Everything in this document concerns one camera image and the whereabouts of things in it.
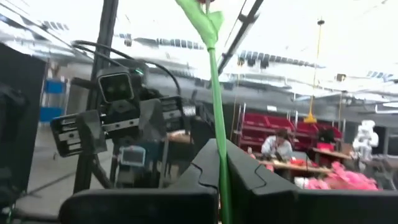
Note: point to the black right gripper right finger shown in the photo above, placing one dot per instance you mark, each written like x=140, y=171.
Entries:
x=311, y=208

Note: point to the large black panel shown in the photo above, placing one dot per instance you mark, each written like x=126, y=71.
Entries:
x=18, y=124

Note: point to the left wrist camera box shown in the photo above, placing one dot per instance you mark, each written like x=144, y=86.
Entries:
x=115, y=86

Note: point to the equipment cart with screen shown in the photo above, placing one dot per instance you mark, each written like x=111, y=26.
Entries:
x=133, y=156

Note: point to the red storage bin rack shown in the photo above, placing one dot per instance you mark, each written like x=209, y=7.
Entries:
x=267, y=124

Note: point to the white humanoid robot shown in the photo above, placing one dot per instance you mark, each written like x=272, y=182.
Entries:
x=365, y=138

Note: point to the dark red artificial tulip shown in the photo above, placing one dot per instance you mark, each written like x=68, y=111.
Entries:
x=219, y=118

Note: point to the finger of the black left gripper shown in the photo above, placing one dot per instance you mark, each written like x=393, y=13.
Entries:
x=153, y=119
x=91, y=132

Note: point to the person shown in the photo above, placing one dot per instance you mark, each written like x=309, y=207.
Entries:
x=276, y=144

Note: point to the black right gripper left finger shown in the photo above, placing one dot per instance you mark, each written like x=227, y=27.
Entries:
x=140, y=208

